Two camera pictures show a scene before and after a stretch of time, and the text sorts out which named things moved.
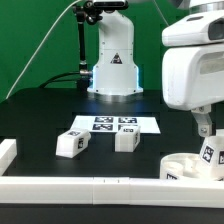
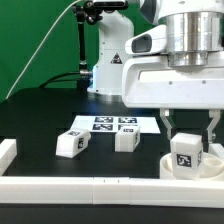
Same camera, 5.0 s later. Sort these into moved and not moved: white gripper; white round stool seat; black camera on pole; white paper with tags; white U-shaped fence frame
Moved: white round stool seat; white gripper
Not moved: white paper with tags; black camera on pole; white U-shaped fence frame
